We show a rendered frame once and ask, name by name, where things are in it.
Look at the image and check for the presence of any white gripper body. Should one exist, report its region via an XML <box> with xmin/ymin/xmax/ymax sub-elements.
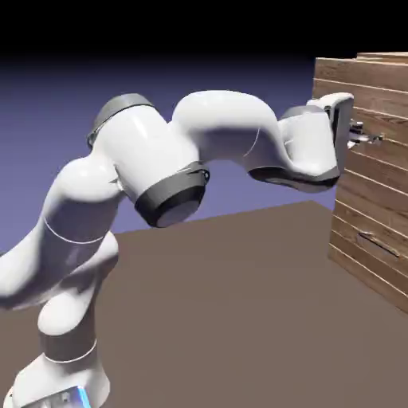
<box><xmin>324</xmin><ymin>92</ymin><xmax>355</xmax><ymax>151</ymax></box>

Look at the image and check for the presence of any wooden drawer front with gripped handle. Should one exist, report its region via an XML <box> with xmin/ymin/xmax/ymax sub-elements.
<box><xmin>311</xmin><ymin>57</ymin><xmax>408</xmax><ymax>175</ymax></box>

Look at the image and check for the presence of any wooden plank cabinet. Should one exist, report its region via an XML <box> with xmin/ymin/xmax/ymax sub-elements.
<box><xmin>311</xmin><ymin>51</ymin><xmax>408</xmax><ymax>315</ymax></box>

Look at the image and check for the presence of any dark metal drawer handle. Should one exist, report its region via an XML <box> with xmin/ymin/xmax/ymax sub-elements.
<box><xmin>355</xmin><ymin>231</ymin><xmax>401</xmax><ymax>258</ymax></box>

